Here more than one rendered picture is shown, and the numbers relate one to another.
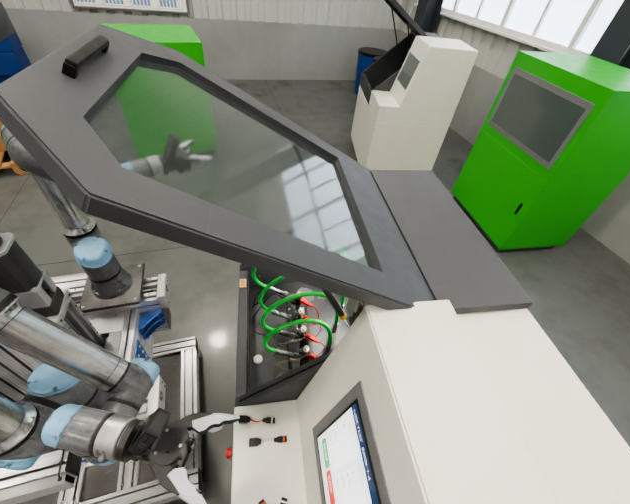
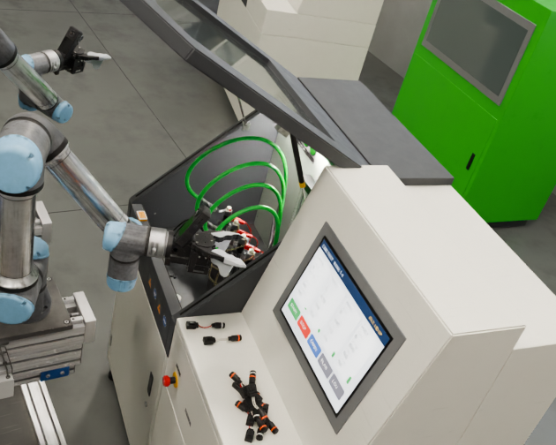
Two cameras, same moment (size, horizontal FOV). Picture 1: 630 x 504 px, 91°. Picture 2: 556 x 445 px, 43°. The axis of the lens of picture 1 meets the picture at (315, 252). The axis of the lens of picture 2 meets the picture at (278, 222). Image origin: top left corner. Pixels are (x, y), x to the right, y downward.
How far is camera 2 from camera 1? 142 cm
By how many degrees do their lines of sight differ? 17
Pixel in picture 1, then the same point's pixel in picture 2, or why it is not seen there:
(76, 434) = (135, 231)
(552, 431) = (463, 243)
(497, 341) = (427, 201)
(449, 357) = (391, 192)
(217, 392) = (65, 418)
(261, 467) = (221, 358)
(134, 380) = not seen: hidden behind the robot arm
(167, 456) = (206, 244)
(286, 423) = (236, 328)
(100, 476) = not seen: outside the picture
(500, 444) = (425, 227)
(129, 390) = not seen: hidden behind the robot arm
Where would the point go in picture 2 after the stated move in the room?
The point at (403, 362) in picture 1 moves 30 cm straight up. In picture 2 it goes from (359, 192) to (394, 96)
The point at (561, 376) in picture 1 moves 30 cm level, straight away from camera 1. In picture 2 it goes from (473, 220) to (526, 201)
